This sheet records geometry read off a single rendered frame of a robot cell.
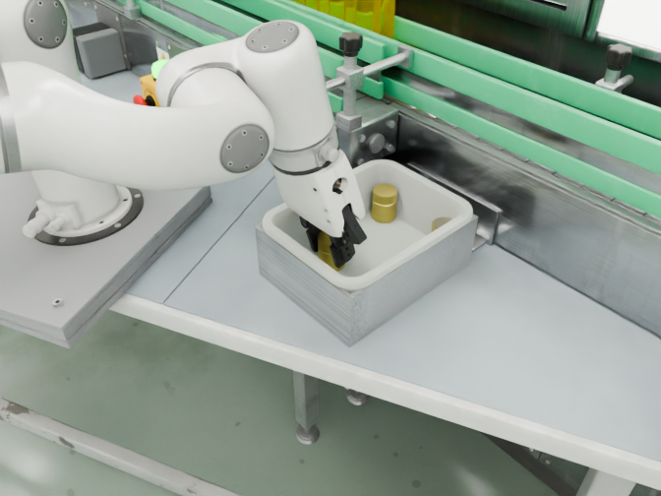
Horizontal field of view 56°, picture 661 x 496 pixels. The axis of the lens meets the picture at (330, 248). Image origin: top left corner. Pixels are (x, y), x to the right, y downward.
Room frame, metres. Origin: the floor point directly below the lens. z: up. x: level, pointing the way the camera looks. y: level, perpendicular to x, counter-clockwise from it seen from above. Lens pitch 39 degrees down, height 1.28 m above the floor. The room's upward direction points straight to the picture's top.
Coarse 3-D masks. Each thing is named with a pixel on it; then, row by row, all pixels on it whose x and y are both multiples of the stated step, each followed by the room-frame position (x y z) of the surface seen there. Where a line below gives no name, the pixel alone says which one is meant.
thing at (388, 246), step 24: (360, 168) 0.71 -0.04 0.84; (384, 168) 0.72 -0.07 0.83; (360, 192) 0.70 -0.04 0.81; (408, 192) 0.69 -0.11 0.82; (432, 192) 0.66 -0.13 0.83; (288, 216) 0.62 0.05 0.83; (408, 216) 0.68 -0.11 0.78; (432, 216) 0.65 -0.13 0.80; (456, 216) 0.63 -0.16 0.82; (288, 240) 0.55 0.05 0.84; (384, 240) 0.64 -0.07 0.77; (408, 240) 0.64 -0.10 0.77; (432, 240) 0.56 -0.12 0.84; (312, 264) 0.51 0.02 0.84; (360, 264) 0.59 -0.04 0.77; (384, 264) 0.51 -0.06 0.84
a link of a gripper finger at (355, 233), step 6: (342, 210) 0.55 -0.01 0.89; (348, 210) 0.55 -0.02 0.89; (342, 216) 0.54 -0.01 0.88; (348, 216) 0.54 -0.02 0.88; (348, 222) 0.54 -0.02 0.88; (354, 222) 0.54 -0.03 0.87; (348, 228) 0.54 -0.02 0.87; (354, 228) 0.54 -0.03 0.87; (360, 228) 0.54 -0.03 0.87; (348, 234) 0.55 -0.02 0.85; (354, 234) 0.54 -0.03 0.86; (360, 234) 0.54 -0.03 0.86; (354, 240) 0.54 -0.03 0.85; (360, 240) 0.53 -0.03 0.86
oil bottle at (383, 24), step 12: (348, 0) 0.92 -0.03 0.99; (360, 0) 0.90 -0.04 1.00; (372, 0) 0.89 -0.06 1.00; (384, 0) 0.91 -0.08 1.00; (348, 12) 0.92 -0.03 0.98; (360, 12) 0.90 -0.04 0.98; (372, 12) 0.89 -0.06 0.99; (384, 12) 0.91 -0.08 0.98; (360, 24) 0.90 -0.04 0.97; (372, 24) 0.89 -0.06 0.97; (384, 24) 0.91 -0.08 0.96
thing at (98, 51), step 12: (96, 24) 1.28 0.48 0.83; (84, 36) 1.21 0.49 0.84; (96, 36) 1.21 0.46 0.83; (108, 36) 1.22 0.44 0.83; (84, 48) 1.19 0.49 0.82; (96, 48) 1.20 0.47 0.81; (108, 48) 1.22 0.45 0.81; (120, 48) 1.23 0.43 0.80; (84, 60) 1.20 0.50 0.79; (96, 60) 1.20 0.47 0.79; (108, 60) 1.21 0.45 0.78; (120, 60) 1.23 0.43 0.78; (84, 72) 1.21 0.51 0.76; (96, 72) 1.19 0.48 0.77; (108, 72) 1.21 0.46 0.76
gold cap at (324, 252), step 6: (324, 234) 0.60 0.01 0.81; (318, 240) 0.59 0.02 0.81; (324, 240) 0.59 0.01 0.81; (318, 246) 0.59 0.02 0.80; (324, 246) 0.58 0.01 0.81; (318, 252) 0.59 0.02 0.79; (324, 252) 0.58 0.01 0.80; (324, 258) 0.58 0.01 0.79; (330, 258) 0.58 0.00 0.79; (330, 264) 0.58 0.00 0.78; (336, 270) 0.58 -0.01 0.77
